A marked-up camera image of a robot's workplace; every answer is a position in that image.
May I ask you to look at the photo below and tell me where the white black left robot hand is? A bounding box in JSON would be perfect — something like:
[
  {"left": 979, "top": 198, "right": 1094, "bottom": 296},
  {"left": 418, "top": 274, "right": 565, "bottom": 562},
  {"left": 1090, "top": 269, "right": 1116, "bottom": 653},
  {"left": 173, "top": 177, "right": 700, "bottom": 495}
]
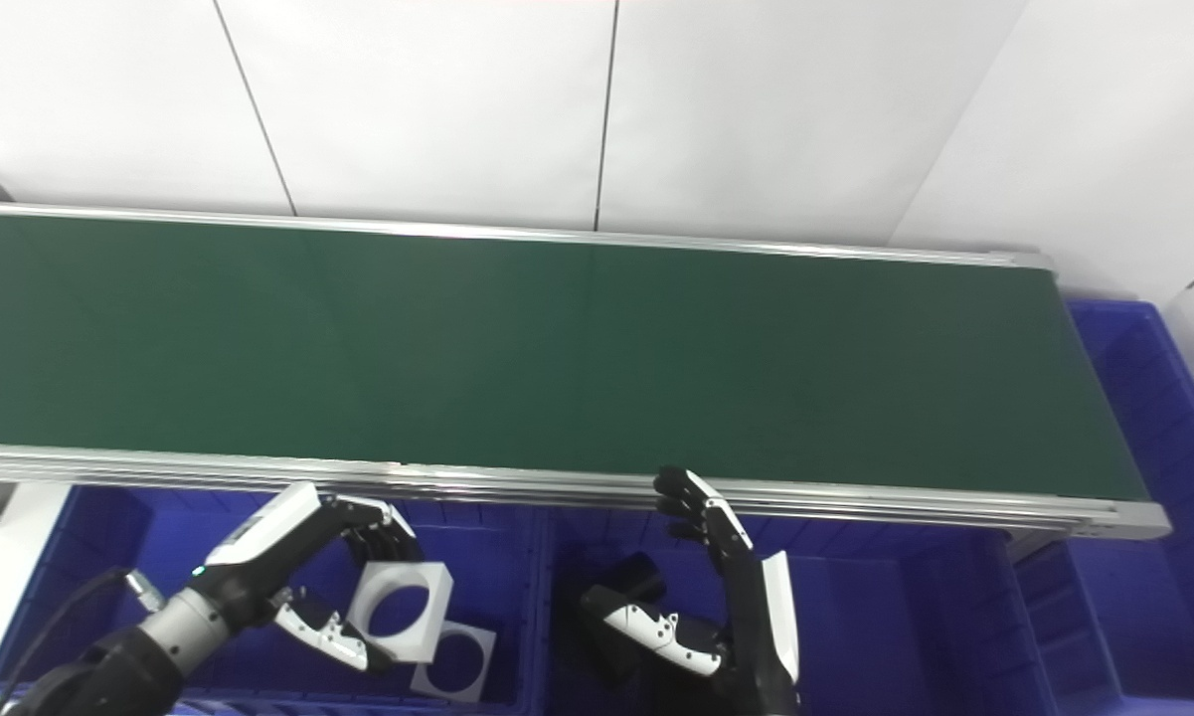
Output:
[{"left": 191, "top": 481, "right": 426, "bottom": 675}]

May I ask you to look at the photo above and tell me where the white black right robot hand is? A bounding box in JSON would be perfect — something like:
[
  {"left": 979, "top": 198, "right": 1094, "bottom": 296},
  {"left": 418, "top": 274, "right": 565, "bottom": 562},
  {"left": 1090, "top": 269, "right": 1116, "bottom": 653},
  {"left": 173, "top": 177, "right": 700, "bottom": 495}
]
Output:
[{"left": 582, "top": 465, "right": 804, "bottom": 716}]

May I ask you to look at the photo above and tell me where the white square part round hole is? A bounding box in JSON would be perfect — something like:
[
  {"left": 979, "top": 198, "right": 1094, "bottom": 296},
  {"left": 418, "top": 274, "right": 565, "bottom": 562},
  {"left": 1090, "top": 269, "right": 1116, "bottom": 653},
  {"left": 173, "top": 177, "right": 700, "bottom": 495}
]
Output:
[
  {"left": 410, "top": 622, "right": 498, "bottom": 704},
  {"left": 346, "top": 560, "right": 455, "bottom": 665}
]

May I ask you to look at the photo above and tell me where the black cylinder part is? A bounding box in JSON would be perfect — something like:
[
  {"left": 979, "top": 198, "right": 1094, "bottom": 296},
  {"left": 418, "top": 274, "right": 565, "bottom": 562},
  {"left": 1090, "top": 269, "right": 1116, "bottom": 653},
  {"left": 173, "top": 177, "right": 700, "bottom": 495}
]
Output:
[{"left": 557, "top": 552, "right": 727, "bottom": 687}]

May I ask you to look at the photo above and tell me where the blue plastic bin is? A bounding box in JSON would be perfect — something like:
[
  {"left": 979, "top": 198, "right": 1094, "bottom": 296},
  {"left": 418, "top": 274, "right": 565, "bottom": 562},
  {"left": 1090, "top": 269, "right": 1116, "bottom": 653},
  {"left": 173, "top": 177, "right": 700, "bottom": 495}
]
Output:
[
  {"left": 0, "top": 485, "right": 548, "bottom": 712},
  {"left": 537, "top": 507, "right": 1124, "bottom": 716},
  {"left": 1009, "top": 298, "right": 1194, "bottom": 702}
]

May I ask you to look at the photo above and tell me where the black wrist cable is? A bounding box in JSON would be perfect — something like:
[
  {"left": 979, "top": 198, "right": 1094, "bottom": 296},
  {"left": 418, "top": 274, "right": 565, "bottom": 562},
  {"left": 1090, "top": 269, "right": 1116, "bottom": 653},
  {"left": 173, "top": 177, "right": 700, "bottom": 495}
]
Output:
[{"left": 0, "top": 567, "right": 165, "bottom": 716}]

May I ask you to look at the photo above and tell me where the green conveyor belt aluminium frame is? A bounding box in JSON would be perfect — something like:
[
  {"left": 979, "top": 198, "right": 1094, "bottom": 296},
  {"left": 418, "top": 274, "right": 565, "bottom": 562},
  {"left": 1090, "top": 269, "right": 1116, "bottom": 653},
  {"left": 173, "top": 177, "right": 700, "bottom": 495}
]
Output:
[{"left": 0, "top": 202, "right": 1172, "bottom": 541}]

